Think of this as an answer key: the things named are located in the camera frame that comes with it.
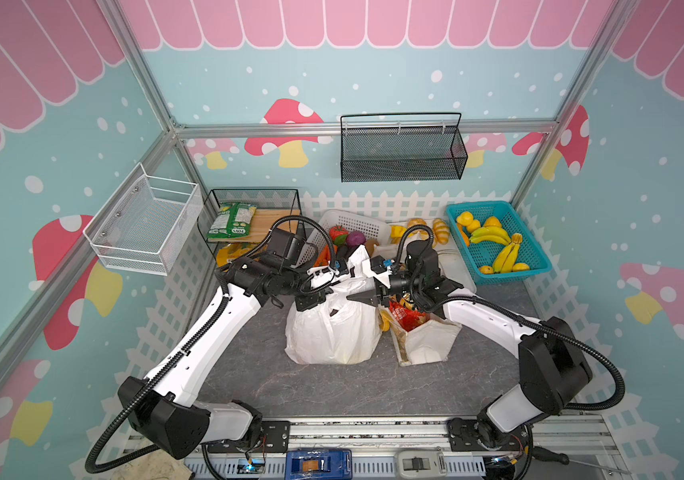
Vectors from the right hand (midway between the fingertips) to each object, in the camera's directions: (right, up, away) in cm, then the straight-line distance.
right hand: (348, 286), depth 73 cm
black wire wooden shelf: (-30, +28, +44) cm, 60 cm away
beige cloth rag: (-45, -42, -3) cm, 62 cm away
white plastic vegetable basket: (-11, +9, +35) cm, 38 cm away
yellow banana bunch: (+57, +7, +34) cm, 67 cm away
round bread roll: (+27, +22, +45) cm, 57 cm away
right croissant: (+36, +17, +42) cm, 58 cm away
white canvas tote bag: (+22, -15, +5) cm, 27 cm away
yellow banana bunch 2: (+53, +16, +38) cm, 67 cm away
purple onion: (+2, +14, +36) cm, 38 cm away
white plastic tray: (+38, +5, +36) cm, 52 cm away
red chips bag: (+18, -11, +14) cm, 25 cm away
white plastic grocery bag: (-3, -12, +2) cm, 12 cm away
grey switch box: (+17, -40, -6) cm, 44 cm away
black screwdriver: (+51, -40, -4) cm, 65 cm away
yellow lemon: (+44, +22, +39) cm, 63 cm away
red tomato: (-4, +16, +36) cm, 39 cm away
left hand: (-6, -2, 0) cm, 6 cm away
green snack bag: (-38, +19, +23) cm, 49 cm away
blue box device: (-7, -39, -7) cm, 41 cm away
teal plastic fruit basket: (+57, +13, +40) cm, 71 cm away
